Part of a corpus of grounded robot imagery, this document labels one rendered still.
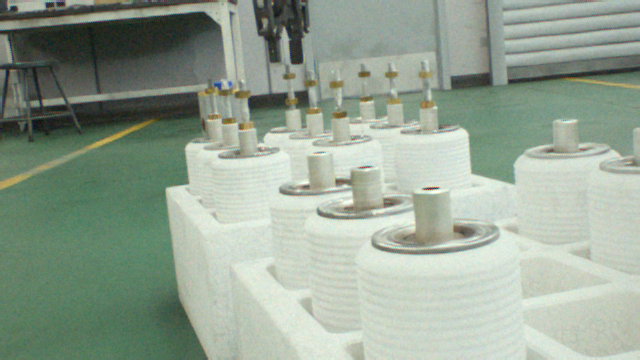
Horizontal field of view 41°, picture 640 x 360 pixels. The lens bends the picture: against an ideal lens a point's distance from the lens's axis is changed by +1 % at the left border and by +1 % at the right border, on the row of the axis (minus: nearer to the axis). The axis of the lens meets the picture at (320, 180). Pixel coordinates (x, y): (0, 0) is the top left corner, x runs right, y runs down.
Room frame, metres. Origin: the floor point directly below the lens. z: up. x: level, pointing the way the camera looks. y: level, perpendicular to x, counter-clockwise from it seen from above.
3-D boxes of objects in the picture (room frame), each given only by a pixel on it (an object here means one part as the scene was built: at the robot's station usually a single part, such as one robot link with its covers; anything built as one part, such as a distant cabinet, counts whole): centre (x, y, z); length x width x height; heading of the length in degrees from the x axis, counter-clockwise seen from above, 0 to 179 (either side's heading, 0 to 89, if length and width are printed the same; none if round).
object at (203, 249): (1.17, 0.00, 0.09); 0.39 x 0.39 x 0.18; 15
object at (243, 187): (1.02, 0.08, 0.16); 0.10 x 0.10 x 0.18
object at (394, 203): (0.61, -0.03, 0.25); 0.08 x 0.08 x 0.01
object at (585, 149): (0.78, -0.23, 0.25); 0.08 x 0.08 x 0.01
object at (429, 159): (1.09, -0.15, 0.16); 0.10 x 0.10 x 0.18
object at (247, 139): (1.02, 0.08, 0.26); 0.02 x 0.02 x 0.03
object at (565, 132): (0.78, -0.23, 0.26); 0.02 x 0.02 x 0.03
